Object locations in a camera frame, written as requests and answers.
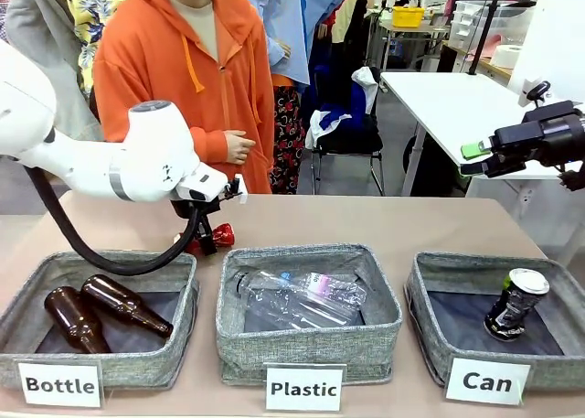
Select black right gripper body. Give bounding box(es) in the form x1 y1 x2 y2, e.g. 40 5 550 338
486 99 585 179

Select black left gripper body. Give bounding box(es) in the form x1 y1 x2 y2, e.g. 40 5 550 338
171 197 219 241

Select red crushed can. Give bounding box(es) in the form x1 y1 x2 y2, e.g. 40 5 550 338
176 222 237 254

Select large clear plastic bottle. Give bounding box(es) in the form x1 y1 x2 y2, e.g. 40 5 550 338
232 269 362 327

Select brown glass bottle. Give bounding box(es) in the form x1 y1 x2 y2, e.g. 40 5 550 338
80 273 175 339
43 285 112 355

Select small clear bottle blue cap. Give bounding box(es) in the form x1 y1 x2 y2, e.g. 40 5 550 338
273 271 369 318

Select black crushed can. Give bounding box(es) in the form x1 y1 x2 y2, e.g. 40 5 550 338
483 267 551 343

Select person's right forearm orange sleeve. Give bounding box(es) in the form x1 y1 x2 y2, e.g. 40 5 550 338
188 125 229 164

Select grey fabric basket bottle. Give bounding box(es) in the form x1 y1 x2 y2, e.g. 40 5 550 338
0 250 201 391

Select grey fabric basket plastic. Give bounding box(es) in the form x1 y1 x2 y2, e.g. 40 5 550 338
215 242 404 386

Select grey fabric basket can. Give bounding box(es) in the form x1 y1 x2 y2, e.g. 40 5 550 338
404 251 585 391

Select white label sign Can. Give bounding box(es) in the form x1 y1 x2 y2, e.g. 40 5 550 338
445 357 531 406

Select person's right hand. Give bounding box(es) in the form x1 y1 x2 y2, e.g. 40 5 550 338
223 129 258 166

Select white side table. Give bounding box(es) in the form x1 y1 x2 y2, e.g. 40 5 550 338
379 71 585 198

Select white paper roll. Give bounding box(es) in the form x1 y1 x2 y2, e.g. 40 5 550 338
490 44 523 69

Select black red floral garment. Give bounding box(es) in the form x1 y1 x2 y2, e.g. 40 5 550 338
269 74 306 195

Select black chair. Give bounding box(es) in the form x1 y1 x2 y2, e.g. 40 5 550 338
310 66 386 197

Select black stand pole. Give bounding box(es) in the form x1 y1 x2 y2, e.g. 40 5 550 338
467 0 505 76

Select clear plastic drawer unit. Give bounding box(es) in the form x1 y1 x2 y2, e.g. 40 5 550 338
450 0 537 48

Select blue and white clothes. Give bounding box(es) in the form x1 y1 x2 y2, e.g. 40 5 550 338
304 66 380 150

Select yellow plastic bin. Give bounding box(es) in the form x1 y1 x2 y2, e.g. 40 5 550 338
391 5 426 28

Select person in orange hoodie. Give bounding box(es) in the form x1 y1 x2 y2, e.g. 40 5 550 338
91 0 276 195

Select white label sign Plastic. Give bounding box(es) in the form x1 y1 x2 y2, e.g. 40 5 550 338
263 364 345 413

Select white label sign Bottle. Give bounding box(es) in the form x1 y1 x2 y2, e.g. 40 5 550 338
16 360 104 409

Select light blue shirt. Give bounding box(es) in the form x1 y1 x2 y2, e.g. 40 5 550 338
239 0 346 86

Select yellow floral shirt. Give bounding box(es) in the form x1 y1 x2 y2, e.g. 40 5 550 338
49 0 144 94

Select grey coat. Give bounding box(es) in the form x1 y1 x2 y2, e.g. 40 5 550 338
5 0 106 143

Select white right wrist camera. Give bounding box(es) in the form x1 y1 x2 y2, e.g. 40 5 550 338
519 78 552 109

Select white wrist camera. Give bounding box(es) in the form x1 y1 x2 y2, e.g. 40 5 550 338
519 78 552 109
222 173 250 206

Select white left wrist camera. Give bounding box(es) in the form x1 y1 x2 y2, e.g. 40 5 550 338
222 173 250 206

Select black robot cable hose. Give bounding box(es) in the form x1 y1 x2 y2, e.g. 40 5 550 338
23 165 203 277

